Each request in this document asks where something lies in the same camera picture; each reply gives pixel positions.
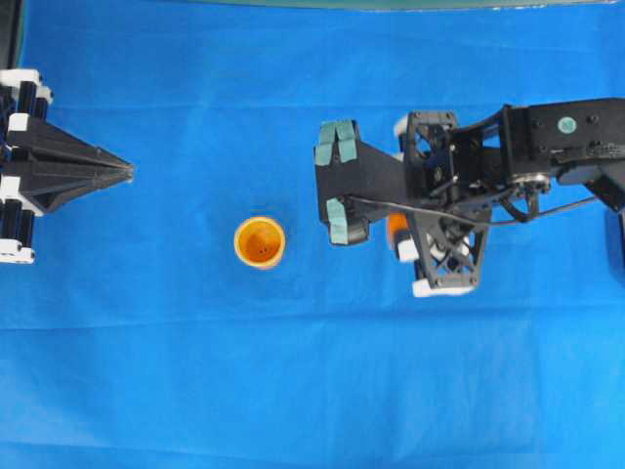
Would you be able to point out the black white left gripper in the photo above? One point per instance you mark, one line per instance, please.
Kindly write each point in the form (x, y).
(28, 193)

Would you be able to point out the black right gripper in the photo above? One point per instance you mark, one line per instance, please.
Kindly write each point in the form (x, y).
(457, 180)

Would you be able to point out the orange block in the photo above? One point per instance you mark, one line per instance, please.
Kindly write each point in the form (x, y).
(396, 228)

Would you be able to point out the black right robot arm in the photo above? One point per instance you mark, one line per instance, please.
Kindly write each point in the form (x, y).
(570, 143)

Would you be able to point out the yellow plastic cup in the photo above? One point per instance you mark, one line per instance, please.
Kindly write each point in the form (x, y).
(259, 242)

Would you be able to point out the blue table cloth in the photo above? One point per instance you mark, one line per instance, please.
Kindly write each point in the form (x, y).
(138, 339)

